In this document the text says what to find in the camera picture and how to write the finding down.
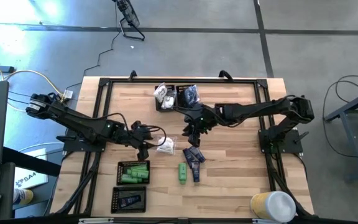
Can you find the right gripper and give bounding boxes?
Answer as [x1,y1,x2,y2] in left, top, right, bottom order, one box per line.
[181,104,226,147]

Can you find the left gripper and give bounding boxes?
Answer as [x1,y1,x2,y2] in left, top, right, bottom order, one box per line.
[114,124,160,162]

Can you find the small green packet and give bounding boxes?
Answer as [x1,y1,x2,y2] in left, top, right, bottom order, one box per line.
[120,174,142,184]

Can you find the dark blue squeeze tube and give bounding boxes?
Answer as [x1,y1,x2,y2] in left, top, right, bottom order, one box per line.
[118,194,142,208]
[191,161,201,184]
[188,145,207,164]
[182,147,195,165]

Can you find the black slotted plastic basket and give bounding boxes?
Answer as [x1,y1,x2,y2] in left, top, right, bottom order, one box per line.
[175,84,199,112]
[116,159,151,185]
[110,185,147,214]
[154,84,178,112]

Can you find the yellow white cylindrical container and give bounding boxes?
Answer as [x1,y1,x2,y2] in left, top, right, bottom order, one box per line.
[249,190,297,223]

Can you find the black desk leg beam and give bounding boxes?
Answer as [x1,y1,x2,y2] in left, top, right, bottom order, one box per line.
[3,146,62,177]

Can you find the white printed cardboard box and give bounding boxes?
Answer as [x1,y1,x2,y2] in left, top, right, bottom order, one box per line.
[13,148,49,190]

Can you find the yellow white can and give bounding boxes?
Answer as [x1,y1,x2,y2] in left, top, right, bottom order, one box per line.
[12,188,34,206]

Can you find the black floor fan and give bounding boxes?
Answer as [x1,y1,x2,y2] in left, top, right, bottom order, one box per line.
[112,0,146,42]

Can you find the grey metal side table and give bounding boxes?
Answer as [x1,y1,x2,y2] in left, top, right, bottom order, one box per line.
[323,85,358,183]

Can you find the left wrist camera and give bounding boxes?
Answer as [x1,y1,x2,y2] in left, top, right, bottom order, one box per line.
[131,120,154,134]

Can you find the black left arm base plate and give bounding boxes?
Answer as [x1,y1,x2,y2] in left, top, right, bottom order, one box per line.
[62,128,109,153]

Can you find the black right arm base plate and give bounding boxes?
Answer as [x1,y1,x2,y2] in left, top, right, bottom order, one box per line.
[258,128,310,155]

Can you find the black fan power cable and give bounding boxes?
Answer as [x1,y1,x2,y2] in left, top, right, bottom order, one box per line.
[63,29,119,93]

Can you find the black floor cable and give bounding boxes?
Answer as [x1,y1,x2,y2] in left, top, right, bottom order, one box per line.
[321,73,358,160]

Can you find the cream floor cable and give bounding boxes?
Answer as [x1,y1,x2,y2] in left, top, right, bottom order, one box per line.
[0,51,65,113]

